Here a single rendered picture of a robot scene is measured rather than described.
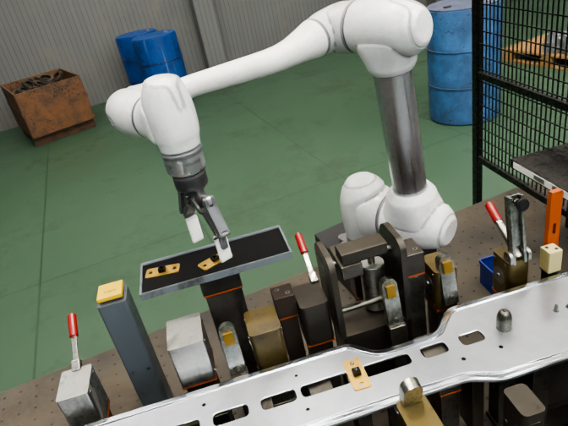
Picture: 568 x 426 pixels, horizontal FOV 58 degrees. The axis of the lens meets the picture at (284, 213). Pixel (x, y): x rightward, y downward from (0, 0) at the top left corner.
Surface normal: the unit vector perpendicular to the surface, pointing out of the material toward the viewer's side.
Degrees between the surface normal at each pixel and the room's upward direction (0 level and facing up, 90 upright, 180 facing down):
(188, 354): 90
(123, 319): 90
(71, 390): 0
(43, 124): 90
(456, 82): 90
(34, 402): 0
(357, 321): 0
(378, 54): 103
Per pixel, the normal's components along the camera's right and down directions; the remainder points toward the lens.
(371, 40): -0.61, 0.62
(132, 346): 0.22, 0.44
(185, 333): -0.18, -0.86
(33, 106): 0.58, 0.30
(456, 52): -0.46, 0.51
